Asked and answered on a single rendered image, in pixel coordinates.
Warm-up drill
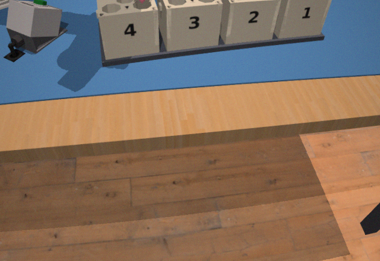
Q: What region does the grey sloped desk with green button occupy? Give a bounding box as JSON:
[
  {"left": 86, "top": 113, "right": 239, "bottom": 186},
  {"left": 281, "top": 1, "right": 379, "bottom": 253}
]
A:
[{"left": 6, "top": 0, "right": 68, "bottom": 58}]

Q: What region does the blue bench mat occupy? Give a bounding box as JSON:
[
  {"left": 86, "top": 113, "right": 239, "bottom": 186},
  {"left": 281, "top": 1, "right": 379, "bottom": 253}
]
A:
[{"left": 0, "top": 0, "right": 380, "bottom": 105}]

